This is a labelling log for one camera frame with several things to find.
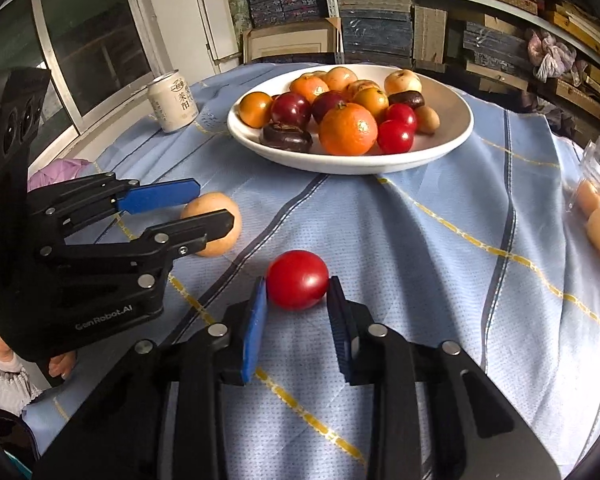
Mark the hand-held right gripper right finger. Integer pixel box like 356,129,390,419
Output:
326,276,563,480

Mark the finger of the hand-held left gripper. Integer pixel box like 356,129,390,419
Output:
39,210,236,291
27,172,201,236

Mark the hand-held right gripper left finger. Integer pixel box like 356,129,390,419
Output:
32,276,269,480

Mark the bright red plum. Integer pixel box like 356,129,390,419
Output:
266,249,330,312

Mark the dark brown wrinkled fruit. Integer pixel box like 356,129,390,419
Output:
387,90,425,109
259,121,314,154

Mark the large orange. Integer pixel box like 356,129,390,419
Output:
318,102,379,157

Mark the medium orange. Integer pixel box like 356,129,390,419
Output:
289,74,330,103

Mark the yellow orange round fruit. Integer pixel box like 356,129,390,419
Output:
322,66,358,92

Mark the small tan round fruit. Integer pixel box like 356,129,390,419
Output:
415,105,441,135

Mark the white oval plate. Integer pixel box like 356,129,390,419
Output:
227,63,475,176

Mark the large yellow pear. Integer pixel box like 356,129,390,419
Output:
384,69,423,96

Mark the person's left forearm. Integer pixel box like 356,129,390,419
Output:
0,355,43,416

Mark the person's left hand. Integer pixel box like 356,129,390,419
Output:
0,336,77,381

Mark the white beverage can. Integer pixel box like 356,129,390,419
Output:
147,71,200,134

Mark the purple plastic bag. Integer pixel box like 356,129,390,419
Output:
27,158,91,192

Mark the blue checked tablecloth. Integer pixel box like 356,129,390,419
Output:
22,62,600,480

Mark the dark red plum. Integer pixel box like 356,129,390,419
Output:
271,92,312,130
311,90,348,123

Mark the white framed window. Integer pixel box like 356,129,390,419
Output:
0,0,181,161

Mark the white wooden strip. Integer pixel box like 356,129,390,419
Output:
190,0,242,75

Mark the beige framed panel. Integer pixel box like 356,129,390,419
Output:
242,17,343,64

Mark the mottled green stone slab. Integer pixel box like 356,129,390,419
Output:
220,0,253,56

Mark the shelf of stacked boxes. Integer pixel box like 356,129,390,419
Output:
325,0,600,131

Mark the brown cardboard sheet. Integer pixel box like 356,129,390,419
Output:
412,6,448,66

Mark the pink crumpled cloth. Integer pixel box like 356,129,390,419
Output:
526,28,588,86

